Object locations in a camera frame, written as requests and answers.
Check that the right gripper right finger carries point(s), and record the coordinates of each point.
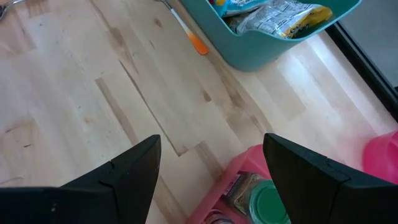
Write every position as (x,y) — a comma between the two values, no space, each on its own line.
(311,193)

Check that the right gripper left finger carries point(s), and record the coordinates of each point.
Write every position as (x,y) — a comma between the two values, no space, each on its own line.
(118,193)

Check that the green lidded spice jar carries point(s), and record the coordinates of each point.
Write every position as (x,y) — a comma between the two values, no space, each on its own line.
(264,202)

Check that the pink plastic tray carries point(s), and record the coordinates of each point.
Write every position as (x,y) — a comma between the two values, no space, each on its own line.
(230,177)

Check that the orange silver spoon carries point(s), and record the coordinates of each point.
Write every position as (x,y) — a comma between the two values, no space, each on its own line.
(199,46)

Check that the yellow silver ramen packet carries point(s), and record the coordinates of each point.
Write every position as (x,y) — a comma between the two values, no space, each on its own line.
(280,18)

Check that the silver snack packet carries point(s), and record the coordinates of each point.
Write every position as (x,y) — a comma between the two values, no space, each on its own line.
(236,6)

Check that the pink plastic bowl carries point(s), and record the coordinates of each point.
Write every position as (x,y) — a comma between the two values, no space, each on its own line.
(382,158)

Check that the green plastic bin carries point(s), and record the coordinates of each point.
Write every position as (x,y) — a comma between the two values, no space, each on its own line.
(255,49)

